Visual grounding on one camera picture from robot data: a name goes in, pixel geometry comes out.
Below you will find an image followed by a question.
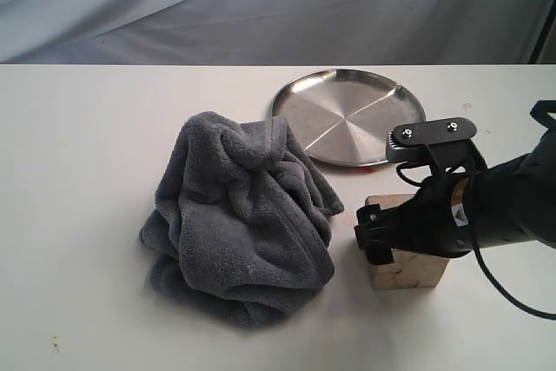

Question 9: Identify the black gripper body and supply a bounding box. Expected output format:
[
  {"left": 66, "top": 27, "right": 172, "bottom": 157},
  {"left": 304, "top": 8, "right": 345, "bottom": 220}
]
[{"left": 382, "top": 174, "right": 478, "bottom": 258}]

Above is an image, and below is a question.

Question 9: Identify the wooden cube block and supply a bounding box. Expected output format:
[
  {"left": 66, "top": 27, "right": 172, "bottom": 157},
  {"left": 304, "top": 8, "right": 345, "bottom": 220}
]
[{"left": 364, "top": 194, "right": 449, "bottom": 290}]

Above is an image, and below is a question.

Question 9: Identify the grey fleece towel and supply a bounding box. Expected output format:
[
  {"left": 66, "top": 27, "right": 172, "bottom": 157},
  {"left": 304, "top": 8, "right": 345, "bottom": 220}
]
[{"left": 140, "top": 112, "right": 344, "bottom": 328}]

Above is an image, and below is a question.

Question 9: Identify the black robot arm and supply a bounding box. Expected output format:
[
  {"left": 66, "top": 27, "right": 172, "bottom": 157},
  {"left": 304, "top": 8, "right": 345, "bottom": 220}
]
[{"left": 354, "top": 129, "right": 555, "bottom": 265}]

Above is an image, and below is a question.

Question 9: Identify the round stainless steel plate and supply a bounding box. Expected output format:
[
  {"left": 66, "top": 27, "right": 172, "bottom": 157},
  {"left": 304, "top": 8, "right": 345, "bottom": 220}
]
[{"left": 268, "top": 69, "right": 427, "bottom": 168}]

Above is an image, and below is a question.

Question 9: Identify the grey backdrop cloth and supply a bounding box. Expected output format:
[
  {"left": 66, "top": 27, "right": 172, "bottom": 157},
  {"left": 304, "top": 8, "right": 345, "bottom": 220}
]
[{"left": 1, "top": 0, "right": 552, "bottom": 65}]

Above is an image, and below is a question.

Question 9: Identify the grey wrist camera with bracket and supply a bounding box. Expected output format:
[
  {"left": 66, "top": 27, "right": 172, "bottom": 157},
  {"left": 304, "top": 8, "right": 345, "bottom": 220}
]
[{"left": 386, "top": 117, "right": 487, "bottom": 173}]

